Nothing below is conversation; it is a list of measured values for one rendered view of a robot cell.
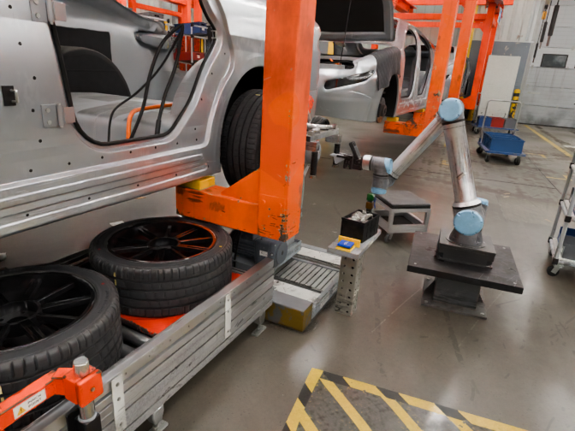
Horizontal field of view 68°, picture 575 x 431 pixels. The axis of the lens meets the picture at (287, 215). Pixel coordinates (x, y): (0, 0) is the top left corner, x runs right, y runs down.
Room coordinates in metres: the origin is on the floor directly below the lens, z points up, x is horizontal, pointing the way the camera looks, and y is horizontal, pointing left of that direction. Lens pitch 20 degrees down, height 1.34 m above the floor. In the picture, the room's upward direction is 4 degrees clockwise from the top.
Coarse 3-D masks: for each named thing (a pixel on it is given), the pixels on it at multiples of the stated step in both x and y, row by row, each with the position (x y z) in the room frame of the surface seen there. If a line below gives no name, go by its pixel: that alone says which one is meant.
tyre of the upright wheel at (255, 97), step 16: (240, 96) 2.53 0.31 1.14; (256, 96) 2.50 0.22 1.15; (240, 112) 2.41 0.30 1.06; (256, 112) 2.38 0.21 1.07; (224, 128) 2.39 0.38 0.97; (240, 128) 2.35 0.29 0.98; (256, 128) 2.32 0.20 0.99; (224, 144) 2.37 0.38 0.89; (240, 144) 2.33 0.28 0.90; (256, 144) 2.30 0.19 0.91; (224, 160) 2.37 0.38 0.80; (240, 160) 2.32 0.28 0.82; (256, 160) 2.30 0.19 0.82; (240, 176) 2.35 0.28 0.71
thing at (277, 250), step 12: (240, 240) 2.26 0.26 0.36; (252, 240) 2.24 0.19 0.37; (264, 240) 2.17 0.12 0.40; (276, 240) 2.19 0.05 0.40; (240, 252) 2.26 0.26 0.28; (252, 252) 2.22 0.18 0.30; (264, 252) 2.15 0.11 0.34; (276, 252) 2.15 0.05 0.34; (240, 264) 2.23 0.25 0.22; (252, 264) 2.21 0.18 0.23; (276, 264) 2.18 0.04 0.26
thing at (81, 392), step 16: (64, 368) 0.96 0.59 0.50; (32, 384) 0.89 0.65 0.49; (48, 384) 0.90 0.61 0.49; (64, 384) 0.91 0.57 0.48; (80, 384) 0.89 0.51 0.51; (96, 384) 0.93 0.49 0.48; (16, 400) 0.84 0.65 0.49; (32, 400) 0.86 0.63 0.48; (80, 400) 0.89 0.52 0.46; (0, 416) 0.79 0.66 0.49; (16, 416) 0.82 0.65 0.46
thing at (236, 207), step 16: (256, 176) 1.99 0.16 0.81; (176, 192) 2.18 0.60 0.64; (192, 192) 2.14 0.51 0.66; (208, 192) 2.11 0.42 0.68; (224, 192) 2.07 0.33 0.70; (240, 192) 2.03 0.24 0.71; (256, 192) 1.99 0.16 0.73; (176, 208) 2.19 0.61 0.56; (192, 208) 2.14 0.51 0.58; (208, 208) 2.09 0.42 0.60; (224, 208) 2.05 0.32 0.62; (240, 208) 2.00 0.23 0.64; (256, 208) 1.96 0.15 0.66; (224, 224) 2.05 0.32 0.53; (240, 224) 2.00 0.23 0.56; (256, 224) 1.96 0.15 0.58
